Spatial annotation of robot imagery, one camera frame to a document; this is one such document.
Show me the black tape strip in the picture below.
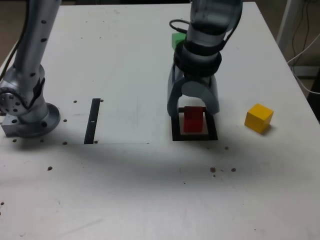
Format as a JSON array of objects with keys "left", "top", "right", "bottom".
[{"left": 83, "top": 98, "right": 102, "bottom": 145}]

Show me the thin black background cable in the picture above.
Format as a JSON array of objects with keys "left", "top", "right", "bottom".
[{"left": 292, "top": 0, "right": 311, "bottom": 60}]

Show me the white metal post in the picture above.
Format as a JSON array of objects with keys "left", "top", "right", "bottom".
[{"left": 276, "top": 0, "right": 294, "bottom": 58}]

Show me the black tape square outline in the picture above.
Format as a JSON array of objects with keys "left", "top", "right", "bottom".
[{"left": 171, "top": 106, "right": 219, "bottom": 142}]

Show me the red cube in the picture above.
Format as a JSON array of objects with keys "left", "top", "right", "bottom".
[{"left": 183, "top": 106, "right": 204, "bottom": 134}]

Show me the yellow cube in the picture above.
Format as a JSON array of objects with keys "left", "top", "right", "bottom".
[{"left": 244, "top": 103, "right": 274, "bottom": 134}]

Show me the white background cable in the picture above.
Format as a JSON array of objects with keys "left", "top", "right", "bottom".
[{"left": 286, "top": 31, "right": 320, "bottom": 95}]

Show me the green cube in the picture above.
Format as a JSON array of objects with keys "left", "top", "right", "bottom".
[{"left": 171, "top": 32, "right": 187, "bottom": 52}]

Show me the black background box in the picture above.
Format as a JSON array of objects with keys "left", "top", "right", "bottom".
[{"left": 291, "top": 65, "right": 320, "bottom": 78}]

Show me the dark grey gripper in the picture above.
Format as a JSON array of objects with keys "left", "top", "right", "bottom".
[{"left": 166, "top": 65, "right": 221, "bottom": 118}]

